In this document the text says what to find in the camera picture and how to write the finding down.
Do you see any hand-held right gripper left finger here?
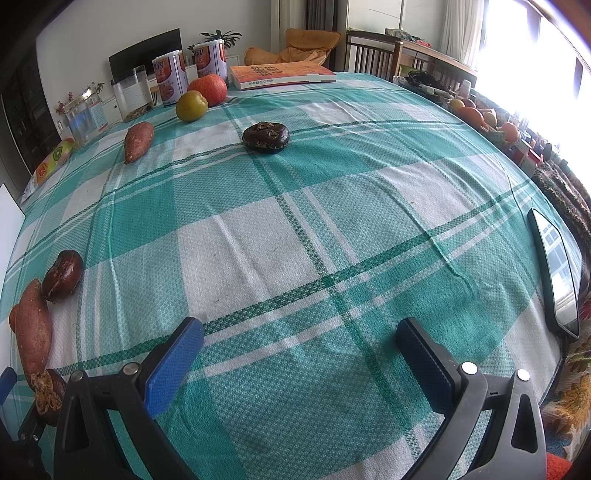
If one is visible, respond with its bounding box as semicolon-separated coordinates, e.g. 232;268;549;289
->
53;316;205;480

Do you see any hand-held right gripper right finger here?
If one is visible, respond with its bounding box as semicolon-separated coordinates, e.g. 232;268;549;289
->
396;316;548;480

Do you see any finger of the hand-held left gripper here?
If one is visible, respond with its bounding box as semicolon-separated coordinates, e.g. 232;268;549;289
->
0;367;18;409
17;406;49;444

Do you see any small sweet potato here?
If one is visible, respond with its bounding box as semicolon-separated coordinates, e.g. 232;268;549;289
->
124;121;155;165

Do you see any green apple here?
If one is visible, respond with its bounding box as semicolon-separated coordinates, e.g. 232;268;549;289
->
175;90;209;123

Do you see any orange-red apple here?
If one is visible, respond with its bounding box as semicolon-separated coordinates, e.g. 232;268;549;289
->
187;74;228;108

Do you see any cut dark brown mangosteen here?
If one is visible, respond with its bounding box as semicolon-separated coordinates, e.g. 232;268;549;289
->
29;368;68;428

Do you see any large sweet potato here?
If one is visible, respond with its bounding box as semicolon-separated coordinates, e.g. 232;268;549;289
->
14;279;54;391

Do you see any white board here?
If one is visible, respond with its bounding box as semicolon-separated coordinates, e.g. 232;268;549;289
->
0;182;26;227

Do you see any green white checked tablecloth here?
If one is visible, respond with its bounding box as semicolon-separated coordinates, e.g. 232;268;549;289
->
0;71;583;480

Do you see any colourful printed snack packet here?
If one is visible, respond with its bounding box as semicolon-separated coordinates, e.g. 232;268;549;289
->
30;138;77;188

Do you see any clear box with gold rim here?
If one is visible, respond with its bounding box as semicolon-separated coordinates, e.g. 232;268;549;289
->
62;90;112;144

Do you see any clear plastic container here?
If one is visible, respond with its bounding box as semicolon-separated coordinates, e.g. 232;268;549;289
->
110;65;155;123

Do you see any dark cabinet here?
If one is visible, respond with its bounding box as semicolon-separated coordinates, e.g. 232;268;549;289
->
0;51;61;185

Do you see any small red flower plant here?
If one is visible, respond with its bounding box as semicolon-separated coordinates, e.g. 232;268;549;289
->
54;91;77;116

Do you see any red label tin can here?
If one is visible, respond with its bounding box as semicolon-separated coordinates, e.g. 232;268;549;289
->
152;50;188;108
193;39;228;80

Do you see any black bag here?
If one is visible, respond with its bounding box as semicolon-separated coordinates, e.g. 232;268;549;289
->
392;69;455;100

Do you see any orange book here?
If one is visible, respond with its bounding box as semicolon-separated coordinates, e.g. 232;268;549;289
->
229;62;338;92

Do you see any black television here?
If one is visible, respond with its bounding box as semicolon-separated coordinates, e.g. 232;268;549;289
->
108;28;183;84

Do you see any wooden chair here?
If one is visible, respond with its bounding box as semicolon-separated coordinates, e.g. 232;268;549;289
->
345;30;403;79

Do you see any green potted plant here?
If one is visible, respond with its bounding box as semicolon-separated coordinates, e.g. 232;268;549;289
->
187;28;243;52

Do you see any colourful cloth bundle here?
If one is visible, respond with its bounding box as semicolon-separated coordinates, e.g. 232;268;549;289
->
384;28;432;47

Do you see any white curtain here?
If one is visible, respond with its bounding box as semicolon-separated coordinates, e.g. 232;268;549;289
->
434;0;490;70

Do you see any orange bean bag chair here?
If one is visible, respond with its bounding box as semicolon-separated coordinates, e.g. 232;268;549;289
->
244;28;343;70

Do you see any grey curtain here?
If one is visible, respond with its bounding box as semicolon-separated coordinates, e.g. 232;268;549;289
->
305;0;328;33

